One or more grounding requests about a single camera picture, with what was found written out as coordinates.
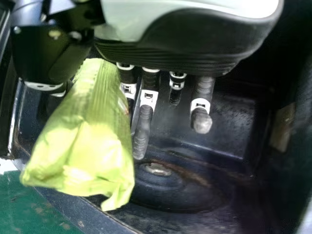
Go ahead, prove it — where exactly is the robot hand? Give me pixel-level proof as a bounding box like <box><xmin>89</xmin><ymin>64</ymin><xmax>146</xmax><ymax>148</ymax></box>
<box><xmin>9</xmin><ymin>0</ymin><xmax>286</xmax><ymax>161</ymax></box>

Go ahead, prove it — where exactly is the yellow-green biscuit packet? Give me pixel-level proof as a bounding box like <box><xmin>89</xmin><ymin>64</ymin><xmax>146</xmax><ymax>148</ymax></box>
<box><xmin>20</xmin><ymin>58</ymin><xmax>136</xmax><ymax>212</ymax></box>

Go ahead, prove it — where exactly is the black oven with glass door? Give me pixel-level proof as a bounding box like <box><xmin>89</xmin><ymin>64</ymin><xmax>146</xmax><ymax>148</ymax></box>
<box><xmin>0</xmin><ymin>0</ymin><xmax>312</xmax><ymax>234</ymax></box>

